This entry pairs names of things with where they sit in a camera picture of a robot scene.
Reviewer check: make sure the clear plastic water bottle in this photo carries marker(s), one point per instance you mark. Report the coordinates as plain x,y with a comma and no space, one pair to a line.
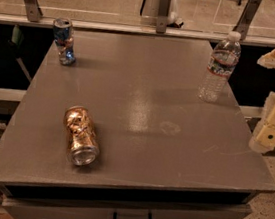
222,63

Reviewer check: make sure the grey table drawer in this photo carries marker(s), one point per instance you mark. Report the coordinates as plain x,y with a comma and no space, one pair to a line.
46,209

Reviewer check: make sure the metal rail with glass panel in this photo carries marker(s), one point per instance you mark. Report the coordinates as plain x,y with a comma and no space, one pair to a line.
9,19

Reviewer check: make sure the middle metal bracket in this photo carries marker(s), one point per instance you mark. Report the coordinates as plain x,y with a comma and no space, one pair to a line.
164,8

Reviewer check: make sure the right metal bracket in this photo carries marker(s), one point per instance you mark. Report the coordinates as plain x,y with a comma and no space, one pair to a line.
246,18

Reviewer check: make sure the blue silver redbull can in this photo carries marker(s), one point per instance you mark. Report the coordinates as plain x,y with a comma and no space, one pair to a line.
63,37

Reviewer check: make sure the crushed gold can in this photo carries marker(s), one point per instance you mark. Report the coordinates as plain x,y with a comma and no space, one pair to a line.
82,145

